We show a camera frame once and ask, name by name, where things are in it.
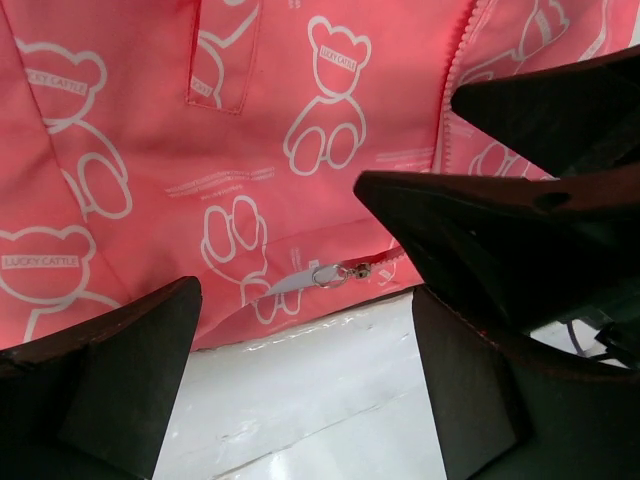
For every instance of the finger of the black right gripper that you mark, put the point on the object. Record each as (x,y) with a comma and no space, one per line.
(521,252)
(569,120)

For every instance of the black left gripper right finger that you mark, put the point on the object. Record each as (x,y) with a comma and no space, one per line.
(506,406)

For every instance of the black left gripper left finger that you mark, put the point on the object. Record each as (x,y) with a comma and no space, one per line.
(94,401)

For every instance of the pink jacket with white lining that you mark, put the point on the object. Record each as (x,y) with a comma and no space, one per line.
(144,141)

